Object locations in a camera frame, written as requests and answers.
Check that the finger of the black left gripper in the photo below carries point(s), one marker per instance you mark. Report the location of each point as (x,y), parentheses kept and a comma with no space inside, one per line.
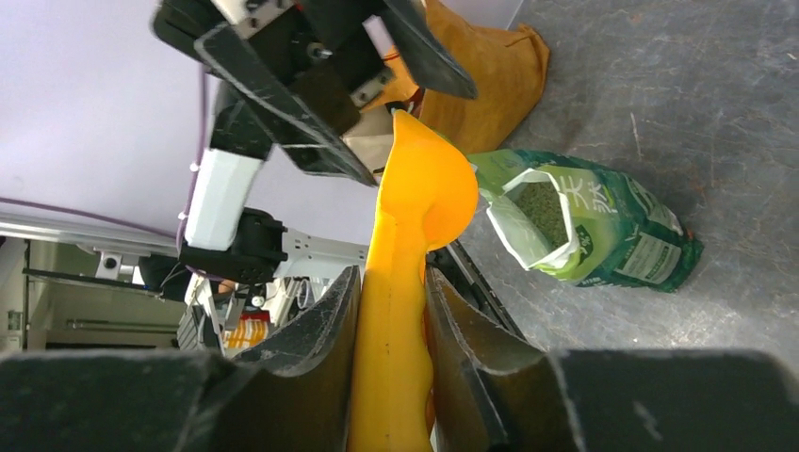
(312,145)
(427,60)

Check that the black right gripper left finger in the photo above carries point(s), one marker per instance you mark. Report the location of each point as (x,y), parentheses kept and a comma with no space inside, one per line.
(299,397)

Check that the green cat litter bag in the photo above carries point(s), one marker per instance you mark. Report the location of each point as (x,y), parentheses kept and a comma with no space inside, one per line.
(583,223)

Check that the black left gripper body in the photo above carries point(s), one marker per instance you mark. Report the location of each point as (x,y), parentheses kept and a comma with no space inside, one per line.
(336,82)

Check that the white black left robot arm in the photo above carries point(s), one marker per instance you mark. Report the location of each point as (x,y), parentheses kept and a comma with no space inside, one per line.
(221,235)

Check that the orange fabric bag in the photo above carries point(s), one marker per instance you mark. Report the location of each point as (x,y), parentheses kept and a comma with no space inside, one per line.
(508,67)

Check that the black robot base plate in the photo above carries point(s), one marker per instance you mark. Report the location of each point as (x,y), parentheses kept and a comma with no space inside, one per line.
(462,272)

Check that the orange plastic litter scoop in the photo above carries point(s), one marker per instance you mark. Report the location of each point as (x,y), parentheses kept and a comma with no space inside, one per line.
(427,196)

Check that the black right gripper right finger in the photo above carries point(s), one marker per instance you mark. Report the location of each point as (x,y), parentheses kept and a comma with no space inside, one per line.
(483,377)

